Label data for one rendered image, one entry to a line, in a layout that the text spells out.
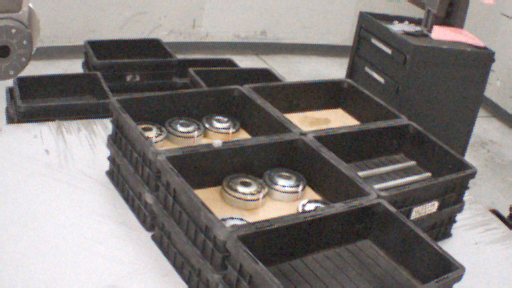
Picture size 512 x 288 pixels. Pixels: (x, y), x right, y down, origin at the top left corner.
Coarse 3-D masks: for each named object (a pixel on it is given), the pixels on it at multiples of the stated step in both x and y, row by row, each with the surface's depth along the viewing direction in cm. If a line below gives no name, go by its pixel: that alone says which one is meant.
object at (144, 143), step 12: (120, 96) 164; (132, 96) 165; (144, 96) 167; (252, 96) 178; (120, 108) 158; (264, 108) 173; (120, 120) 156; (132, 120) 153; (132, 132) 150; (144, 144) 145; (204, 144) 149; (156, 156) 142
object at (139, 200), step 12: (108, 144) 165; (108, 156) 170; (120, 156) 159; (120, 168) 163; (120, 180) 164; (132, 180) 154; (120, 192) 164; (132, 192) 157; (144, 192) 148; (132, 204) 158; (144, 204) 151; (144, 216) 153; (156, 216) 150; (144, 228) 152
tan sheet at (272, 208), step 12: (204, 192) 150; (216, 192) 151; (312, 192) 158; (216, 204) 146; (228, 204) 147; (264, 204) 150; (276, 204) 151; (288, 204) 152; (252, 216) 145; (264, 216) 145; (276, 216) 146
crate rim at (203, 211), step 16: (240, 144) 152; (256, 144) 154; (160, 160) 139; (176, 176) 134; (352, 176) 148; (192, 192) 130; (368, 192) 143; (192, 208) 129; (208, 208) 126; (320, 208) 133; (208, 224) 124; (240, 224) 123; (256, 224) 124
